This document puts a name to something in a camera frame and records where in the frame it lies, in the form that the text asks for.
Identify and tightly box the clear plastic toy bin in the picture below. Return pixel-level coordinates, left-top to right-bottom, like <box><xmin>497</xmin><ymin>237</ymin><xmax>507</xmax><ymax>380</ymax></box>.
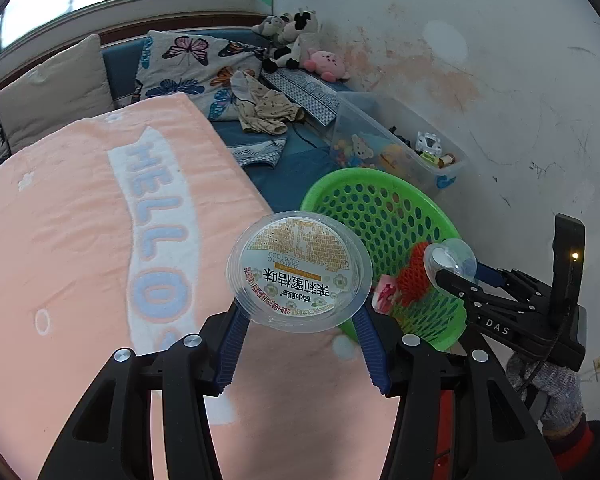
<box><xmin>330</xmin><ymin>91</ymin><xmax>468</xmax><ymax>196</ymax></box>

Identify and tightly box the clear jelly cup printed lid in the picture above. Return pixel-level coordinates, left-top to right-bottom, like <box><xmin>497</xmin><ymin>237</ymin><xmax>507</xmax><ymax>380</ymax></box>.
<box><xmin>226</xmin><ymin>211</ymin><xmax>373</xmax><ymax>334</ymax></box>

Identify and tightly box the patterned grey white cloth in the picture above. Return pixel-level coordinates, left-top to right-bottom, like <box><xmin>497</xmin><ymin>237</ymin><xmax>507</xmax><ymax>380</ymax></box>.
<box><xmin>262</xmin><ymin>68</ymin><xmax>349</xmax><ymax>127</ymax></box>

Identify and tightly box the grey knit gloved hand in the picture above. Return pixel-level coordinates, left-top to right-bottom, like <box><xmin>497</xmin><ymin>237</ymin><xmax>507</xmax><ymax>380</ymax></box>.
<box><xmin>505</xmin><ymin>352</ymin><xmax>583</xmax><ymax>439</ymax></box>

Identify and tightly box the black white cow plush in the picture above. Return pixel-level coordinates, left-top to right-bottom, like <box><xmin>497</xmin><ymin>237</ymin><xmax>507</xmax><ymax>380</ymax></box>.
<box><xmin>251</xmin><ymin>9</ymin><xmax>320</xmax><ymax>74</ymax></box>

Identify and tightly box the pink snack wrapper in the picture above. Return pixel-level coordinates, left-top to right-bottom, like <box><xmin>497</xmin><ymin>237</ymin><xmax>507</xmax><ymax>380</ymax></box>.
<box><xmin>372</xmin><ymin>274</ymin><xmax>399</xmax><ymax>314</ymax></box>

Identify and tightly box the beige cushion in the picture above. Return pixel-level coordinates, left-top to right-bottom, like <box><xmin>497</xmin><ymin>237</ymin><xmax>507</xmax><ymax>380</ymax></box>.
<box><xmin>0</xmin><ymin>35</ymin><xmax>114</xmax><ymax>153</ymax></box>

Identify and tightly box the small clear plastic lid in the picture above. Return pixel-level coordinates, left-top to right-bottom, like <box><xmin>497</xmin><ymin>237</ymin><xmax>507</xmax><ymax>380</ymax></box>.
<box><xmin>422</xmin><ymin>238</ymin><xmax>478</xmax><ymax>290</ymax></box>

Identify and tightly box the green plastic mesh basket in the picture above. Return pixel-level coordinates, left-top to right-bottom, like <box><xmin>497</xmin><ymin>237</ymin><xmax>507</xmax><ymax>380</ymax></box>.
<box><xmin>301</xmin><ymin>168</ymin><xmax>466</xmax><ymax>351</ymax></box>

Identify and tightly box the blue sofa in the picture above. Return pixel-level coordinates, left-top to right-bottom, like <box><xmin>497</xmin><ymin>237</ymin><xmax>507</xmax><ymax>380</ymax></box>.
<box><xmin>102</xmin><ymin>36</ymin><xmax>340</xmax><ymax>212</ymax></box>

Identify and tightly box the pink round plush toy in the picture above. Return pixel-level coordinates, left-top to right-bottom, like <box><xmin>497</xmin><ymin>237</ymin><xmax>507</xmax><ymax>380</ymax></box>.
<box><xmin>302</xmin><ymin>49</ymin><xmax>350</xmax><ymax>82</ymax></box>

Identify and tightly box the red foam fruit net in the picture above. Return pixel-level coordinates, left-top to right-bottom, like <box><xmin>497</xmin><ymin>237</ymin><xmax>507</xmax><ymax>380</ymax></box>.
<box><xmin>396</xmin><ymin>242</ymin><xmax>431</xmax><ymax>308</ymax></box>

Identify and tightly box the peach hello tablecloth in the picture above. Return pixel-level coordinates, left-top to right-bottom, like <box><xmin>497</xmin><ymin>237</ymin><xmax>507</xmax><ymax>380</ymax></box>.
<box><xmin>0</xmin><ymin>94</ymin><xmax>398</xmax><ymax>479</ymax></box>

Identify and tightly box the beige patterned crumpled garment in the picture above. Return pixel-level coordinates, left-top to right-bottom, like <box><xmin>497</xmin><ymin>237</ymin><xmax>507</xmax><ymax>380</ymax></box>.
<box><xmin>230</xmin><ymin>70</ymin><xmax>304</xmax><ymax>136</ymax></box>

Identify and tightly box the butterfly print pillow right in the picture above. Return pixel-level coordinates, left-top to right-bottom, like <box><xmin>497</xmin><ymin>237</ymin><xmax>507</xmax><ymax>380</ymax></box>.
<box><xmin>135</xmin><ymin>30</ymin><xmax>265</xmax><ymax>122</ymax></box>

